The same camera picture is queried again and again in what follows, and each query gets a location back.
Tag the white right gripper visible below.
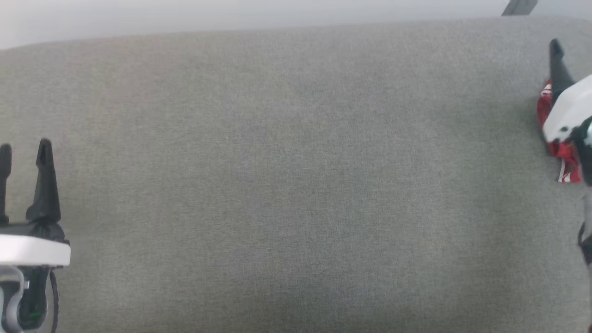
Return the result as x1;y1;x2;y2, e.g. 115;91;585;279
542;39;592;143

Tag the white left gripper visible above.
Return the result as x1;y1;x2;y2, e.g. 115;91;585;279
0;138;71;269

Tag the red basketball jersey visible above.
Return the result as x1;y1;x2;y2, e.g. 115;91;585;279
536;79;583;184

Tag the grey vertical wall pole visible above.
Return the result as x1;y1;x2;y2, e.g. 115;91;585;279
502;0;539;17

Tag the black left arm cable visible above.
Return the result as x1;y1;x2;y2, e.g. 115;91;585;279
49;271;60;333

